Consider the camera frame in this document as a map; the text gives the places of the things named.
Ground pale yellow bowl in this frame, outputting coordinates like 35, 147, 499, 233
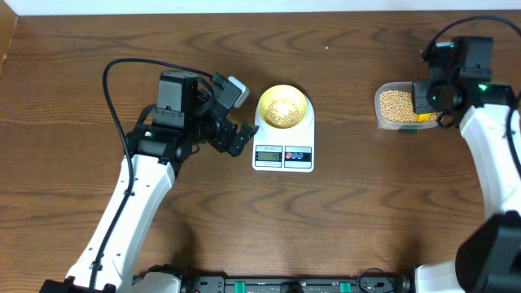
258, 85, 308, 129

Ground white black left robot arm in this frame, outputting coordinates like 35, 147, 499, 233
41, 71, 257, 293

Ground white digital kitchen scale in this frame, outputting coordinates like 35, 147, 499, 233
252, 92, 315, 173

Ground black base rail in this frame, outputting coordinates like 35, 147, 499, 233
132, 264, 416, 293

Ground green tape piece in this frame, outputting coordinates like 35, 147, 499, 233
398, 128, 418, 134

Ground clear plastic container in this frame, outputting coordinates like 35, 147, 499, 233
374, 82, 439, 131

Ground soybeans pile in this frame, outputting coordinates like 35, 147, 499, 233
379, 90, 439, 123

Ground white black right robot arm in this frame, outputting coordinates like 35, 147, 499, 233
402, 37, 520, 292

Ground yellow measuring scoop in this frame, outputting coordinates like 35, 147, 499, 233
414, 113, 431, 123

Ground soybeans in bowl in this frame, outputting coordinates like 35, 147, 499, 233
265, 99, 304, 129

